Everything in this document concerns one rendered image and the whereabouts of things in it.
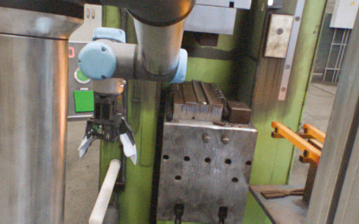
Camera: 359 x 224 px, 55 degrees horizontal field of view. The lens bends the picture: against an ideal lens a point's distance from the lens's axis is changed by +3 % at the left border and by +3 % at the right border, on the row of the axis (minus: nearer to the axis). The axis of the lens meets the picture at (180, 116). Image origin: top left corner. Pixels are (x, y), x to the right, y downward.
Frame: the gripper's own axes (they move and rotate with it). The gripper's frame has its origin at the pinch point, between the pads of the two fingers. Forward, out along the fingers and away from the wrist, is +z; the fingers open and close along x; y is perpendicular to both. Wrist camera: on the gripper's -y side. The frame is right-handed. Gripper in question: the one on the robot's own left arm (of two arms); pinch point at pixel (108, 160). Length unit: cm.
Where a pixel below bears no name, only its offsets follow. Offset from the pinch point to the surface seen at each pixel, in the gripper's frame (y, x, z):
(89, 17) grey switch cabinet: -532, -208, -8
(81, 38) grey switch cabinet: -529, -222, 30
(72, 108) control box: -24.9, -21.1, -5.2
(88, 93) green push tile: -29.7, -17.2, -9.8
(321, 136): -39, 67, -2
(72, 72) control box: -31.2, -23.5, -16.6
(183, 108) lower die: -49, 15, -3
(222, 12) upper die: -51, 26, -41
